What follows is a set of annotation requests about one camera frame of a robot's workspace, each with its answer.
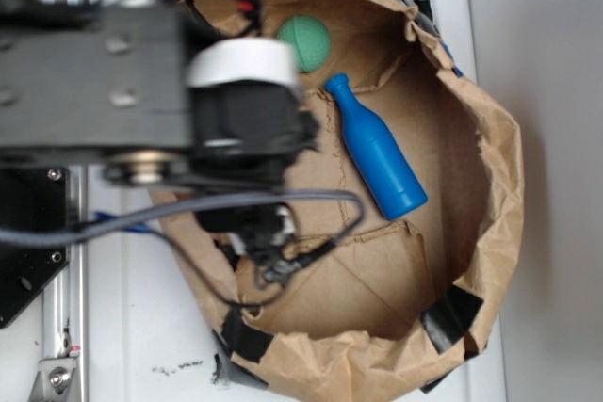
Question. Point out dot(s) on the metal corner bracket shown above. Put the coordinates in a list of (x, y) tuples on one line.
[(57, 380)]

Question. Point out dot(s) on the aluminium rail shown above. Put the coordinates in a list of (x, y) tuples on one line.
[(64, 313)]

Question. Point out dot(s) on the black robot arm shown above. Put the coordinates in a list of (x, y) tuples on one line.
[(153, 94)]

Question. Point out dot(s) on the brown paper bag tray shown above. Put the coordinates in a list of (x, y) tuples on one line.
[(401, 303)]

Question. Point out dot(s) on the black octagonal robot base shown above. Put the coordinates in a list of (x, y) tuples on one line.
[(33, 200)]

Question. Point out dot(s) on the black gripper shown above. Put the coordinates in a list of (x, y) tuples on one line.
[(246, 121)]

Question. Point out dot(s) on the blue plastic bottle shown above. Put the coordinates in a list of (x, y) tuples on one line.
[(376, 154)]

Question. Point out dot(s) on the green rubber ball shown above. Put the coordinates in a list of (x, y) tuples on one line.
[(310, 40)]

